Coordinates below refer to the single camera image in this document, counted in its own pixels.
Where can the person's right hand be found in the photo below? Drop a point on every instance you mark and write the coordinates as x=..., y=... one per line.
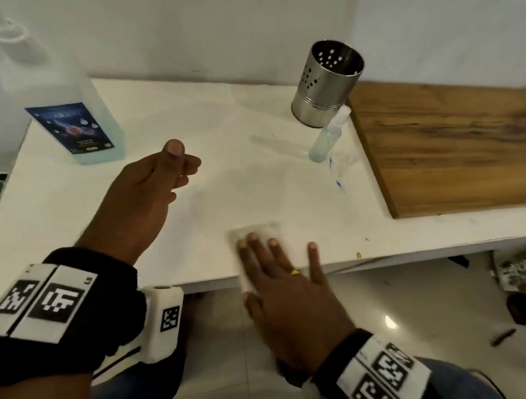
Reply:
x=296, y=316

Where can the person's left hand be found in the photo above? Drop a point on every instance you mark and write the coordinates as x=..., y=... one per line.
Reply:
x=135, y=205

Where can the white wiping tissue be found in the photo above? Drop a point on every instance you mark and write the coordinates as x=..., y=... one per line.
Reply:
x=263, y=230

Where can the large white bottle blue label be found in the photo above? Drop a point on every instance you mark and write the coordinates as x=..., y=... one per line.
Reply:
x=61, y=94

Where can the small clear bottle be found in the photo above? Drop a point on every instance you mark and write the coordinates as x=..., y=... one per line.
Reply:
x=322, y=144

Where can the person's left forearm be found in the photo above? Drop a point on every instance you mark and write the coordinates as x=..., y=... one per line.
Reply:
x=41, y=388

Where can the person's right leg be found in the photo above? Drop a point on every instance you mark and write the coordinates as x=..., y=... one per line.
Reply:
x=456, y=380

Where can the person's leg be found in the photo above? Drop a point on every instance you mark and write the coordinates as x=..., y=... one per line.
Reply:
x=135, y=386
x=456, y=380

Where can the person's left leg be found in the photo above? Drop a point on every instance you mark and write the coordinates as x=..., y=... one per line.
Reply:
x=135, y=386

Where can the black right wristband with markers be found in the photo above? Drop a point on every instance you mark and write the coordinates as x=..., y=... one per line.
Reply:
x=341, y=361

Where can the black wristband with markers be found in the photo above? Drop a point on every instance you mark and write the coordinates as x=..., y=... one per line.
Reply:
x=341, y=361
x=102, y=312

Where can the black left wristband with markers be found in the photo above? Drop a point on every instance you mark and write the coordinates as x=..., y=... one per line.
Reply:
x=102, y=312

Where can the small brown stick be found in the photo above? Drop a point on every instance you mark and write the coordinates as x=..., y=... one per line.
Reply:
x=503, y=337

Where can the patterned floor sheet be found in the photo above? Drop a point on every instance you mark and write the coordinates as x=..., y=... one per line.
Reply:
x=511, y=271

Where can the perforated steel utensil holder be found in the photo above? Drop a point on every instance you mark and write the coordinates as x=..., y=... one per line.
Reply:
x=324, y=90

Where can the dark round floor object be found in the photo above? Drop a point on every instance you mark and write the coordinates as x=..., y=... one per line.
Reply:
x=518, y=308

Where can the wooden board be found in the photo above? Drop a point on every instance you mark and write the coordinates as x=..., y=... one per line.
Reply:
x=444, y=148

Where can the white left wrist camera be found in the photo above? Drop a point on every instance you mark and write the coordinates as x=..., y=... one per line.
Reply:
x=160, y=337

